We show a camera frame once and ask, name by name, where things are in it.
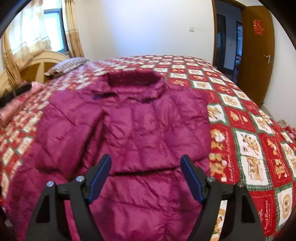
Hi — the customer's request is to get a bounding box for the pink floral quilt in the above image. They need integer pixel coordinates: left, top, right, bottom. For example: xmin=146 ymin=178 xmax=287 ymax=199
xmin=1 ymin=81 xmax=45 ymax=126

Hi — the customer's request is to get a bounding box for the red double happiness sticker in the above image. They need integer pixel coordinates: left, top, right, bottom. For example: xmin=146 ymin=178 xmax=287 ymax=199
xmin=253 ymin=20 xmax=265 ymax=36

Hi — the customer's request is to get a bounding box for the brown wooden door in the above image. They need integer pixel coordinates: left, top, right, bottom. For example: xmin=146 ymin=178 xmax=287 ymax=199
xmin=237 ymin=6 xmax=274 ymax=106

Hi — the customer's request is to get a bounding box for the magenta quilted down jacket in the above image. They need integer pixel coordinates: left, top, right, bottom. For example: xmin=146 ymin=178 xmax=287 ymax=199
xmin=5 ymin=71 xmax=211 ymax=240

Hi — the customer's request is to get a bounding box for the sheer white lace curtain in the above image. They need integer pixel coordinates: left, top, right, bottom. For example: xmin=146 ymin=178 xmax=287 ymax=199
xmin=3 ymin=1 xmax=51 ymax=69

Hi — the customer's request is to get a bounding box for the beige wooden headboard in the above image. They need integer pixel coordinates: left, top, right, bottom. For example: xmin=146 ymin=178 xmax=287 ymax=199
xmin=0 ymin=50 xmax=70 ymax=93

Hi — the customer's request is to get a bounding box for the window with dark frame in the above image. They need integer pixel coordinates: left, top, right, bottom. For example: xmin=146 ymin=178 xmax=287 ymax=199
xmin=44 ymin=9 xmax=69 ymax=53

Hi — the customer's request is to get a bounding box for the red green patchwork bedspread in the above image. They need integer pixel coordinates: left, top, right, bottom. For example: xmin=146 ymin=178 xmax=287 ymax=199
xmin=1 ymin=56 xmax=295 ymax=240

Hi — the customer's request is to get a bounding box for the beige patterned curtain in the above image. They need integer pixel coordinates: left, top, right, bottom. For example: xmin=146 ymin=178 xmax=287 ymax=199
xmin=62 ymin=0 xmax=84 ymax=57

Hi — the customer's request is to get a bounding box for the striped grey pillow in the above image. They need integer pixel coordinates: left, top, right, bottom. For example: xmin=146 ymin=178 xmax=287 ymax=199
xmin=44 ymin=57 xmax=89 ymax=77

